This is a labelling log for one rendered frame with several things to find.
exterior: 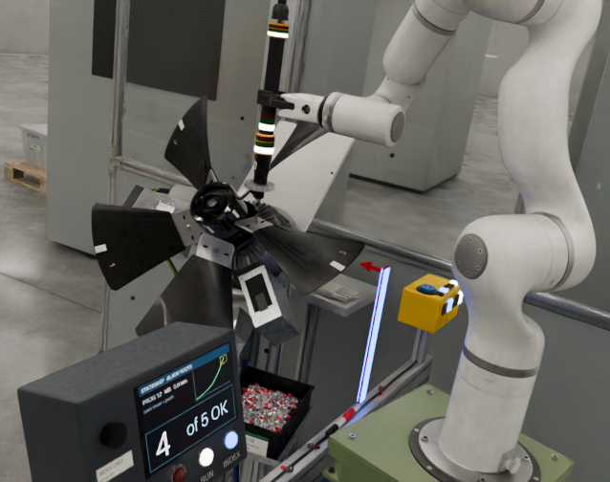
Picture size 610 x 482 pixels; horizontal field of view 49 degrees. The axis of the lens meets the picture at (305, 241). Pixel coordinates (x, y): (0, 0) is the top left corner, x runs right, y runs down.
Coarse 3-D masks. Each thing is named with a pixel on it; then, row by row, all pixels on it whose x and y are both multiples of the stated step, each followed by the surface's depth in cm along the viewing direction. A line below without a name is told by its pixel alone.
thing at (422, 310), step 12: (432, 276) 174; (408, 288) 164; (456, 288) 169; (408, 300) 164; (420, 300) 162; (432, 300) 160; (444, 300) 161; (408, 312) 164; (420, 312) 162; (432, 312) 161; (456, 312) 174; (420, 324) 163; (432, 324) 161; (444, 324) 167
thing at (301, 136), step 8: (296, 128) 172; (304, 128) 166; (312, 128) 161; (320, 128) 158; (296, 136) 165; (304, 136) 160; (312, 136) 158; (320, 136) 156; (288, 144) 164; (296, 144) 159; (304, 144) 156; (280, 152) 163; (288, 152) 159; (272, 160) 164; (280, 160) 158
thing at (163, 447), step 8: (168, 424) 80; (152, 432) 77; (160, 432) 78; (168, 432) 80; (176, 432) 81; (152, 440) 77; (160, 440) 78; (168, 440) 80; (176, 440) 81; (152, 448) 78; (160, 448) 79; (168, 448) 80; (176, 448) 81; (152, 456) 78; (160, 456) 79; (168, 456) 80; (176, 456) 81; (152, 464) 78; (160, 464) 79
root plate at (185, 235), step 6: (186, 210) 163; (174, 216) 164; (180, 216) 164; (186, 216) 163; (174, 222) 164; (180, 222) 164; (186, 222) 164; (192, 222) 164; (180, 228) 165; (192, 228) 164; (198, 228) 164; (180, 234) 165; (186, 234) 165; (192, 234) 165; (198, 234) 165; (186, 240) 166; (192, 240) 166; (198, 240) 165
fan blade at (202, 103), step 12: (204, 96) 175; (192, 108) 177; (204, 108) 173; (192, 120) 176; (204, 120) 171; (180, 132) 180; (192, 132) 174; (204, 132) 170; (168, 144) 184; (180, 144) 180; (192, 144) 174; (204, 144) 169; (168, 156) 184; (180, 156) 180; (192, 156) 174; (204, 156) 169; (180, 168) 180; (192, 168) 175; (204, 168) 168; (192, 180) 175; (204, 180) 169
